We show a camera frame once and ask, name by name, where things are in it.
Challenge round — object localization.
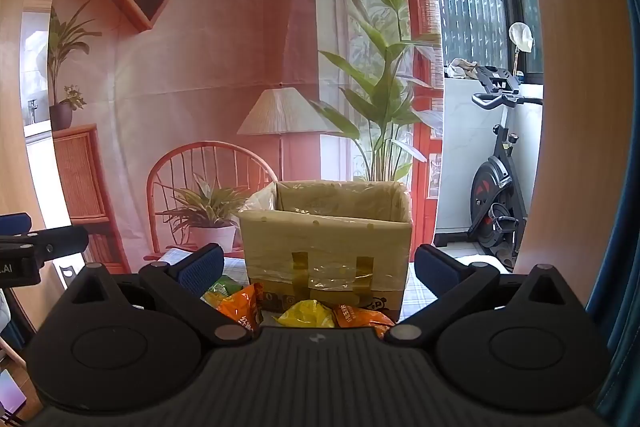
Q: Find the taped cardboard box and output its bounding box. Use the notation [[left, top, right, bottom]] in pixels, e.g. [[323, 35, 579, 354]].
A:
[[237, 179, 415, 324]]

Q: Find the crumpled cloth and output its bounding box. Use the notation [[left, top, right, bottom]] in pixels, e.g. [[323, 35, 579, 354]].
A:
[[446, 60, 479, 80]]

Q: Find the orange snack packet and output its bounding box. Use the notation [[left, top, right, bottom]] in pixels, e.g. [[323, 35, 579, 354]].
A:
[[331, 303, 397, 339], [216, 283, 264, 333]]

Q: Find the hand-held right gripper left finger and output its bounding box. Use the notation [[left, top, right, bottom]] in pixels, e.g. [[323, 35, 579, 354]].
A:
[[62, 243, 254, 349]]

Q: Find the black exercise bike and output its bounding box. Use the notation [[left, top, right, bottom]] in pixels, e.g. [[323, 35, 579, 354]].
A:
[[467, 66, 544, 272]]

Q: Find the green snack packet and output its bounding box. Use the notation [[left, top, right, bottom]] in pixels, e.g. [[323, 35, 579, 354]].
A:
[[201, 275, 244, 308]]

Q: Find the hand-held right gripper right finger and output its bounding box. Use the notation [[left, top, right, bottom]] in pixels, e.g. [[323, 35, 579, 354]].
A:
[[384, 244, 586, 349]]

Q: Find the white round ornament on stick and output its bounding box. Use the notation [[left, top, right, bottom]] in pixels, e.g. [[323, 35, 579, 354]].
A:
[[508, 22, 534, 78]]

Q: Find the smartphone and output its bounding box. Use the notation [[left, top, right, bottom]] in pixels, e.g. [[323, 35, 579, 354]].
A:
[[0, 369, 27, 414]]

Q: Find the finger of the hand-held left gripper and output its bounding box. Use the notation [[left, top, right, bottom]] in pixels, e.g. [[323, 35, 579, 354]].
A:
[[0, 213, 33, 237], [0, 225, 90, 266]]

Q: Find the yellow snack packet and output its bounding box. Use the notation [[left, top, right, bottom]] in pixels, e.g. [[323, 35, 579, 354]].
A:
[[274, 299, 337, 330]]

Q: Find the wooden door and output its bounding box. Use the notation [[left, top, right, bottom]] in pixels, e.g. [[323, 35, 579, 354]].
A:
[[517, 0, 627, 279]]

